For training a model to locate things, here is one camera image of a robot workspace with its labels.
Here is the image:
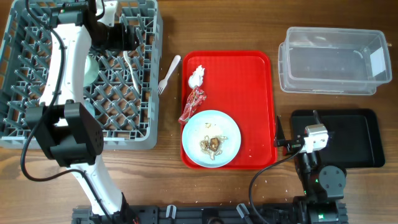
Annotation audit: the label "white plastic spoon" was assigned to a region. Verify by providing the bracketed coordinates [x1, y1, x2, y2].
[123, 51, 140, 93]

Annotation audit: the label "mint green bowl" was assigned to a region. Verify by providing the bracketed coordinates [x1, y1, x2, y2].
[83, 55, 100, 87]

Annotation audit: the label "white plastic fork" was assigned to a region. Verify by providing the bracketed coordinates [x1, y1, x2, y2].
[158, 55, 181, 95]

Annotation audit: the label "light blue small bowl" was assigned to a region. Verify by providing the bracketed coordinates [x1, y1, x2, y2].
[84, 101, 95, 118]

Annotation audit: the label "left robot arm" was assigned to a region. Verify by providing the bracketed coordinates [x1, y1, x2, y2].
[25, 1, 139, 223]

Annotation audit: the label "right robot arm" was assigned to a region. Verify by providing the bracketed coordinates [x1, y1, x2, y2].
[274, 110, 348, 223]

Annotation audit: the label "grey dishwasher rack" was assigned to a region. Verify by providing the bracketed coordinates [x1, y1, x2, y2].
[1, 1, 163, 150]

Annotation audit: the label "black plastic tray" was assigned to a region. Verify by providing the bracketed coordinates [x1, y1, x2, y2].
[308, 109, 386, 169]

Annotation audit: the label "clear plastic bin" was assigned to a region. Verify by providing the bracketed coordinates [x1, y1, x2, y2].
[278, 27, 392, 95]

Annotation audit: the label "food scraps on plate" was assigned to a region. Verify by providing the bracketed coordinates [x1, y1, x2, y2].
[200, 123, 228, 161]

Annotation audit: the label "red plastic tray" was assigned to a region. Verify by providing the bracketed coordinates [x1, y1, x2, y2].
[180, 50, 277, 170]

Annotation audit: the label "light blue dinner plate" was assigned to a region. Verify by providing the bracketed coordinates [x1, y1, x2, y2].
[182, 110, 241, 168]

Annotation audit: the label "crumpled white napkin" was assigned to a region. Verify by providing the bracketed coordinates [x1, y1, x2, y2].
[188, 65, 205, 89]

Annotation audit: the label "red snack wrapper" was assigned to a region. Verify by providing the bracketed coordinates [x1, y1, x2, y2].
[178, 86, 207, 124]

